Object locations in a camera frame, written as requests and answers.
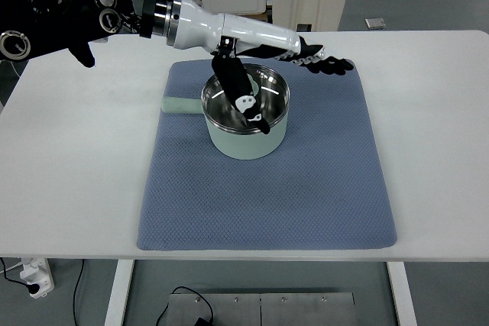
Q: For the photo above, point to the blue textured mat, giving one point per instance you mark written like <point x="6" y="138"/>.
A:
<point x="267" y="207"/>

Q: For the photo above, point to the small grey floor object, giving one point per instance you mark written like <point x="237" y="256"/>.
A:
<point x="375" y="23"/>

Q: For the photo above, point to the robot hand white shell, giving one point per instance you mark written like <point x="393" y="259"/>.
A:
<point x="237" y="34"/>

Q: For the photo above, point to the cardboard box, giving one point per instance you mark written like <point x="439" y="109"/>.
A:
<point x="260" y="17"/>

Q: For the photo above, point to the white table leg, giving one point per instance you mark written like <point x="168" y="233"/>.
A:
<point x="119" y="295"/>
<point x="402" y="295"/>

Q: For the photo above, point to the grey metal plate with screws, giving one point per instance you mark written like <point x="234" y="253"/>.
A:
<point x="298" y="310"/>

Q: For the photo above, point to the white power strip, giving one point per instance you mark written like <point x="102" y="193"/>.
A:
<point x="42" y="278"/>

